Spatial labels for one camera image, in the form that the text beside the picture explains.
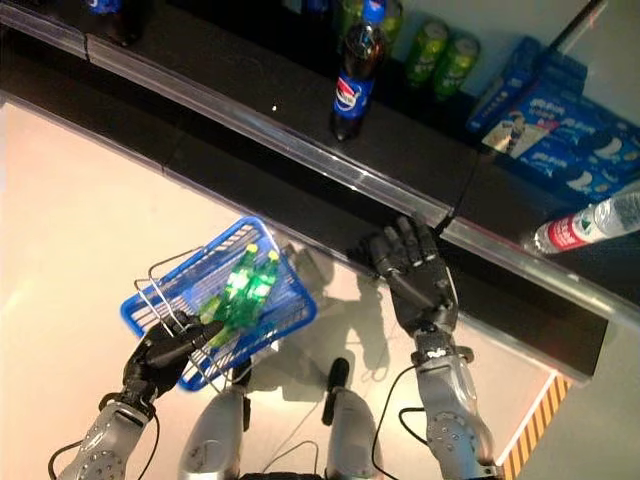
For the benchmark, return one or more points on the orange black hazard tape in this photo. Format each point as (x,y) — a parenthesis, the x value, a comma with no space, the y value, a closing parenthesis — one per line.
(535,430)

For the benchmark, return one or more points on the green drink can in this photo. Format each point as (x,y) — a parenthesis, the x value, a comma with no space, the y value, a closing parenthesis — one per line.
(394,20)
(350,12)
(455,67)
(425,52)

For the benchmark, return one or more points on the silver robot left leg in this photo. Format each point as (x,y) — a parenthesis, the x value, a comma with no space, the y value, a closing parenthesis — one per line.
(215,440)

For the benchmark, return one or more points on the black store shelf unit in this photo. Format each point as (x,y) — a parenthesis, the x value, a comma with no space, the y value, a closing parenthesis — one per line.
(250,85)

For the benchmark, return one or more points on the blue plastic shopping basket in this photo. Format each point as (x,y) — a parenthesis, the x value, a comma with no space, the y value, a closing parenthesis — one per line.
(295,305)

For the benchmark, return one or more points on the water bottle red label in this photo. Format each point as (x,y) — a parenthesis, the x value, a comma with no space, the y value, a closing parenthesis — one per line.
(575,227)

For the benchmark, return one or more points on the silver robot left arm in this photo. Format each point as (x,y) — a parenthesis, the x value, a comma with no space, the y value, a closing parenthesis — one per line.
(100,450)

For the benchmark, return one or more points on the silver robot right leg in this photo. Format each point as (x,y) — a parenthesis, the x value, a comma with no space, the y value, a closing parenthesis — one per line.
(350,430)

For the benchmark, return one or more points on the silver robot leg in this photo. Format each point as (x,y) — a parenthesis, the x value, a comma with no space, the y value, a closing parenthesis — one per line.
(215,440)
(350,430)

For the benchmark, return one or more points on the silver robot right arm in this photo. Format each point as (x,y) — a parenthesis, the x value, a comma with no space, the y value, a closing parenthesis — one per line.
(450,430)

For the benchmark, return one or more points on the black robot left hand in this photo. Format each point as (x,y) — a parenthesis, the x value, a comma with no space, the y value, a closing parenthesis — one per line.
(160,357)

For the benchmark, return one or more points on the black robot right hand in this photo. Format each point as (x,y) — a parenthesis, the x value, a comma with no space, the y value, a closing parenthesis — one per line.
(420,285)

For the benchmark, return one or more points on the green plastic soda bottle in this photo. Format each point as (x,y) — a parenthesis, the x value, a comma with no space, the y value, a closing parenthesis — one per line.
(260,290)
(237,282)

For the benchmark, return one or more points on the blue cookie package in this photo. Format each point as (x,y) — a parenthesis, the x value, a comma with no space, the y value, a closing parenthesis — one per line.
(595,170)
(545,120)

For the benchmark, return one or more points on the blue slim snack carton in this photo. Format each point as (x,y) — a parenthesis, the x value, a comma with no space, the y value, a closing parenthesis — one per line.
(505,85)

